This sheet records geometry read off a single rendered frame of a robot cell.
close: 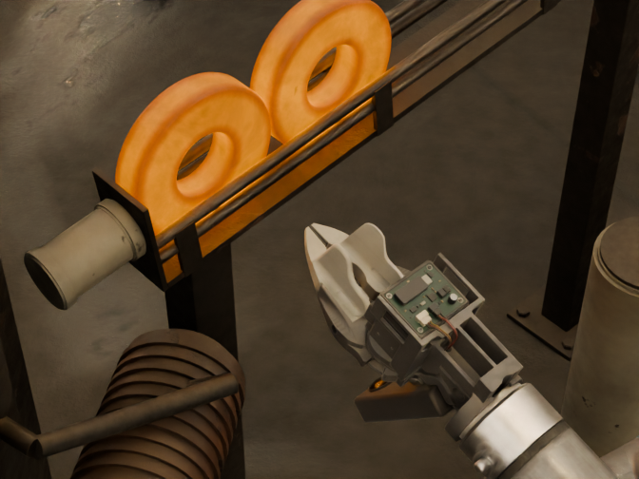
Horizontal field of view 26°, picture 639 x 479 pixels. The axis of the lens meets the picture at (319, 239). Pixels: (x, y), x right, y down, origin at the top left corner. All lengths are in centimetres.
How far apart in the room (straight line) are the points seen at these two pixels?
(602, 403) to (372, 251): 50
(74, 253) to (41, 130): 123
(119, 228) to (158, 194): 5
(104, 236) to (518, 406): 39
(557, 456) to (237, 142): 41
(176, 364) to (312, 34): 33
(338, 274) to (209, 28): 153
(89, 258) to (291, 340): 86
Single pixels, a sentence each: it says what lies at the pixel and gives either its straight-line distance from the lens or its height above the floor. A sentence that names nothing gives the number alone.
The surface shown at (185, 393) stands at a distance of 124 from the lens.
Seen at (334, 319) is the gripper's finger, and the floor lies 70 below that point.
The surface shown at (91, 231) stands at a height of 70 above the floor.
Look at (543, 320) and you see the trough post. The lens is 207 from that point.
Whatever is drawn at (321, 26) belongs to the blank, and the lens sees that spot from 126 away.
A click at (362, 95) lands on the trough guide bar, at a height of 70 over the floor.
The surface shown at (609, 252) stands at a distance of 145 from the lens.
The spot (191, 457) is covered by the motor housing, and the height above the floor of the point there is 52.
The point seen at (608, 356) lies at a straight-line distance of 150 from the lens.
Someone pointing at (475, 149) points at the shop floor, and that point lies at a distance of 234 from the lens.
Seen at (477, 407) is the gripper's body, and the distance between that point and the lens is 106.
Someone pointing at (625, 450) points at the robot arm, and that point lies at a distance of 121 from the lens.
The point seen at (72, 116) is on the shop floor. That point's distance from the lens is 243.
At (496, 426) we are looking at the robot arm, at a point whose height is 70.
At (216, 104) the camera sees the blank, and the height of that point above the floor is 77.
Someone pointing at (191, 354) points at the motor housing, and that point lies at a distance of 132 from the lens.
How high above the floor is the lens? 153
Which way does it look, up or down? 45 degrees down
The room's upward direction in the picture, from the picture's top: straight up
